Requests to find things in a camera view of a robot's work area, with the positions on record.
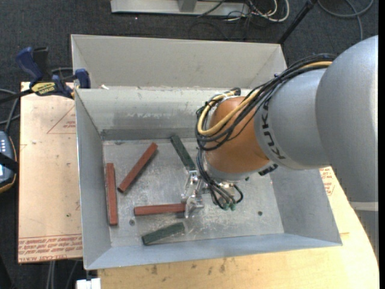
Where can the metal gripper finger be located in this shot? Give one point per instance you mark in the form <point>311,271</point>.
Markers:
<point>193,182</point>
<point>194,206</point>

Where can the dark green flat block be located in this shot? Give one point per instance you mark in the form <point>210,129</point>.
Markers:
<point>183,153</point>
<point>163,233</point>

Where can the red-brown flat block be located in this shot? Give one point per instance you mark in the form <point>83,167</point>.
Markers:
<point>159,209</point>
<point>137,167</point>
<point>111,194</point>

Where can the grey metal bin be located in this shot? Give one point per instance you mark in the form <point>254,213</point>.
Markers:
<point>156,71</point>

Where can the black cylinder on white bracket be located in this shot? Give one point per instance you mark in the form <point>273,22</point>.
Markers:
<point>268,169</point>

